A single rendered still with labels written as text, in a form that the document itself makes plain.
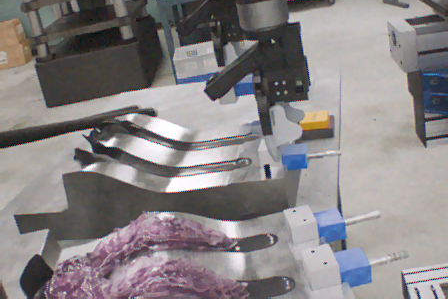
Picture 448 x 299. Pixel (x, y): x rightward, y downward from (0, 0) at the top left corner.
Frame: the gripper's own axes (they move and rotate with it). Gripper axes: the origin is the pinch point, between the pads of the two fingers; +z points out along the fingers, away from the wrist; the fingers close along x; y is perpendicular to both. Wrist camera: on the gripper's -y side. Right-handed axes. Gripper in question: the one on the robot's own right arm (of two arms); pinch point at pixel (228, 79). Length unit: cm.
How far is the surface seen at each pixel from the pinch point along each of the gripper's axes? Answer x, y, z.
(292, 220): -48, 17, 7
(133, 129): -16.7, -16.5, 2.5
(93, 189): -36.0, -17.8, 5.3
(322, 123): -0.6, 18.3, 12.1
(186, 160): -24.4, -4.6, 6.8
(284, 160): -31.3, 14.1, 5.4
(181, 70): 268, -97, 68
